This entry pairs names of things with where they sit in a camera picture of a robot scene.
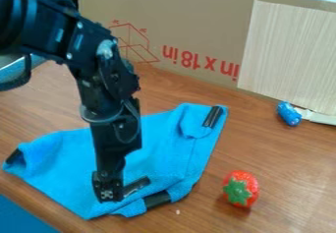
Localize cardboard box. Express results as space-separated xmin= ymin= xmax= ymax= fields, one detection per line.
xmin=76 ymin=0 xmax=336 ymax=127

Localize blue cloth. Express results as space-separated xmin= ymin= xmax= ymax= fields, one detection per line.
xmin=1 ymin=102 xmax=230 ymax=220

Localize red toy strawberry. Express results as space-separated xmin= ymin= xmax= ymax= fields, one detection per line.
xmin=220 ymin=169 xmax=261 ymax=209

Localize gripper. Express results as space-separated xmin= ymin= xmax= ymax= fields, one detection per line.
xmin=79 ymin=96 xmax=144 ymax=204

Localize blue toy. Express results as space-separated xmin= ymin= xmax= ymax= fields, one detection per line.
xmin=275 ymin=100 xmax=304 ymax=128

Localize light wooden board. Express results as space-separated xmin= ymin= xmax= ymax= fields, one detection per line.
xmin=236 ymin=0 xmax=336 ymax=117

